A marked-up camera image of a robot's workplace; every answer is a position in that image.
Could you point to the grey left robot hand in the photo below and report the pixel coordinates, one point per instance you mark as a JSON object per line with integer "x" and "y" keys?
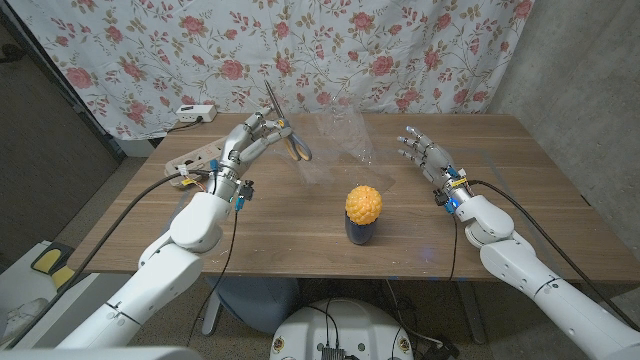
{"x": 235, "y": 147}

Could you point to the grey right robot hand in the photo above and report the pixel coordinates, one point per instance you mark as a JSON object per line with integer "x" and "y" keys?
{"x": 435, "y": 157}

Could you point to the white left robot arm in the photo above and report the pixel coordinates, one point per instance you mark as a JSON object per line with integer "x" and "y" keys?
{"x": 165, "y": 270}

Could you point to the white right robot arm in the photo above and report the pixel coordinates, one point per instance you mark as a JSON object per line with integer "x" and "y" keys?
{"x": 540, "y": 280}

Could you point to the transparent cling film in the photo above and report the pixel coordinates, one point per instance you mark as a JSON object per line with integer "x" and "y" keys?
{"x": 345, "y": 145}

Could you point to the beige egg carton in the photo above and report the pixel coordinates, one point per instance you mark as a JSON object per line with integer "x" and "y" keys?
{"x": 192, "y": 162}

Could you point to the white power strip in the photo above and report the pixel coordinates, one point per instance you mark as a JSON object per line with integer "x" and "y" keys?
{"x": 195, "y": 113}

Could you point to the bumpy orange ball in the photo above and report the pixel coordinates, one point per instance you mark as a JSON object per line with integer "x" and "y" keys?
{"x": 364, "y": 203}

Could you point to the dark cup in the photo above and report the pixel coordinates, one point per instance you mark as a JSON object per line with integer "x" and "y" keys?
{"x": 359, "y": 234}

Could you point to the floral rose curtain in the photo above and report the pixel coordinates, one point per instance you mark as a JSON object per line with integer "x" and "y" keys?
{"x": 300, "y": 45}

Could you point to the blue grey stool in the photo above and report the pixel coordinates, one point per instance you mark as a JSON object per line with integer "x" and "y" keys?
{"x": 255, "y": 302}

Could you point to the grey table leg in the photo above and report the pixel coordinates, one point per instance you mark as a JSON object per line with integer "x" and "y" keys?
{"x": 471, "y": 310}

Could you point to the white table leg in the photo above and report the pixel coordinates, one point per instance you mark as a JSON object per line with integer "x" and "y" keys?
{"x": 211, "y": 312}

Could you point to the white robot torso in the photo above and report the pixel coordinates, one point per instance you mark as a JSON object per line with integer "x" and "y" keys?
{"x": 345, "y": 330}

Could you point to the yellow black foot pedal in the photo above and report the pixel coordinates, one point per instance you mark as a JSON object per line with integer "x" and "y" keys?
{"x": 47, "y": 260}

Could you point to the white floor platform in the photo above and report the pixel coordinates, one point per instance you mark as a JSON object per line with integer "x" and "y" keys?
{"x": 75, "y": 300}

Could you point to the white robot body rim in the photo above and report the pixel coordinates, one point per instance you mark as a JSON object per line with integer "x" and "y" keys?
{"x": 100, "y": 354}

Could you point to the white sneaker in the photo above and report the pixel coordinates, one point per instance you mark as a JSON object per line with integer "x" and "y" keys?
{"x": 22, "y": 317}

